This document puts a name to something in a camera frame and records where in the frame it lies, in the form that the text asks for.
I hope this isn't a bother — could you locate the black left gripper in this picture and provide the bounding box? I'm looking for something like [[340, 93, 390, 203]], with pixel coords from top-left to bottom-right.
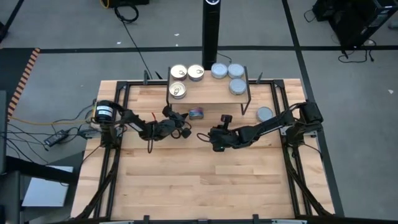
[[154, 105, 193, 141]]

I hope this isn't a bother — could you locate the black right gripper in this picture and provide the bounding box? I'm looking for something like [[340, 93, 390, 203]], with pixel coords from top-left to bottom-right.
[[207, 114, 239, 153]]

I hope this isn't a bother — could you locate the blue red label can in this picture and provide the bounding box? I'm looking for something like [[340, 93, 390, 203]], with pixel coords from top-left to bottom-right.
[[188, 107, 205, 121], [170, 63, 188, 82], [169, 81, 187, 100], [187, 63, 205, 82]]

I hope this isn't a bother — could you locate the green label tuna can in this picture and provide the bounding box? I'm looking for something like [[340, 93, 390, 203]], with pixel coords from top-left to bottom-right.
[[229, 78, 248, 96], [256, 106, 274, 123], [228, 63, 246, 80], [210, 62, 229, 80]]

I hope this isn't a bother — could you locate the black tower fan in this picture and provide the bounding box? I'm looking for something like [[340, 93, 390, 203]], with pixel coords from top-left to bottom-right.
[[201, 0, 223, 71]]

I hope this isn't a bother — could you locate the black power adapter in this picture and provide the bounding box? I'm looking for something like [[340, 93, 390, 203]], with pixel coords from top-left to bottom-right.
[[43, 129, 72, 147]]

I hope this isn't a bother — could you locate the white board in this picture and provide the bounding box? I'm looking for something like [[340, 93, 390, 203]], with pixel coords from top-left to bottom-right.
[[21, 166, 75, 208]]

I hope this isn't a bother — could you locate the orange black hazard tape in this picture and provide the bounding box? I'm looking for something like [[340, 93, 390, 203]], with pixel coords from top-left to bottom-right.
[[7, 47, 41, 121]]

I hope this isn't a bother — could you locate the black equipment cart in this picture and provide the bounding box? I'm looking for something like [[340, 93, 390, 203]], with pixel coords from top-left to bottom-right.
[[312, 0, 398, 52]]

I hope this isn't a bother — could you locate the dark side table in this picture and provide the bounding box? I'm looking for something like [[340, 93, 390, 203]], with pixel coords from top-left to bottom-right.
[[0, 154, 80, 224]]

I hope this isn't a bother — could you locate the wooden shelf black frame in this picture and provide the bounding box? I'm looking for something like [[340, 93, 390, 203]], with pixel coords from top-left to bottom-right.
[[165, 65, 252, 116]]

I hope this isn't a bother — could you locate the black camera cable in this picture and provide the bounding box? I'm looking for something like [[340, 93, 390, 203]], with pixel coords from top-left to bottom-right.
[[146, 127, 185, 154]]

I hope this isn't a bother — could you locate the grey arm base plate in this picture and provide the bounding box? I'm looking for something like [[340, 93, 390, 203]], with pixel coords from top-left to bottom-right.
[[279, 125, 318, 138]]

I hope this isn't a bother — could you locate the black floor cable coil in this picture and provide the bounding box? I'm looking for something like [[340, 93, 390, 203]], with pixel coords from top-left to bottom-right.
[[113, 4, 155, 80]]

